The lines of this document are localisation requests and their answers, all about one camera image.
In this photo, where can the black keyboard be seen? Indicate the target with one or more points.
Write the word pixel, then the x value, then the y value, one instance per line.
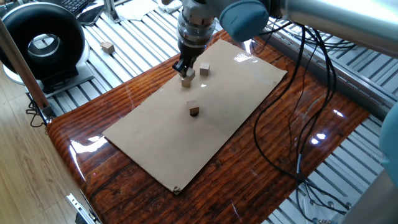
pixel 73 4

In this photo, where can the brown cardboard sheet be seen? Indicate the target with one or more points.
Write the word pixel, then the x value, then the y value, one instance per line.
pixel 174 149

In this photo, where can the white paper sheet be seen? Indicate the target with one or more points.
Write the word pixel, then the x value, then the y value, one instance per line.
pixel 136 9

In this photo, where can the silver rail bracket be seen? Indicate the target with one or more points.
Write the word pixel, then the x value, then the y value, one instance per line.
pixel 79 208

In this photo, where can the white crumpled cloth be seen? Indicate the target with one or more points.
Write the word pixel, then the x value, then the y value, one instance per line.
pixel 170 5

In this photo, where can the brown frame post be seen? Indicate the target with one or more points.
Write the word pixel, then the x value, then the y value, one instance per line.
pixel 21 68

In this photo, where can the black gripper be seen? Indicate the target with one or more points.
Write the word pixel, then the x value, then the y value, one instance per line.
pixel 189 51

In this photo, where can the black phone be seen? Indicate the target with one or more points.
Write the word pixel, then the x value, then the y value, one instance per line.
pixel 90 15

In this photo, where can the aluminium upright bracket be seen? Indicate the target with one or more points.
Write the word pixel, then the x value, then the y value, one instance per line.
pixel 110 11

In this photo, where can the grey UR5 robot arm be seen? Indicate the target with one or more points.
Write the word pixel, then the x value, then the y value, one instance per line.
pixel 342 21

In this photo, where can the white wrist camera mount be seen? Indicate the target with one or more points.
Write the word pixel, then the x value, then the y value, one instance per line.
pixel 199 6

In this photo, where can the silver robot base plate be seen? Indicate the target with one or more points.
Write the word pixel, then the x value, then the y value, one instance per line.
pixel 314 205

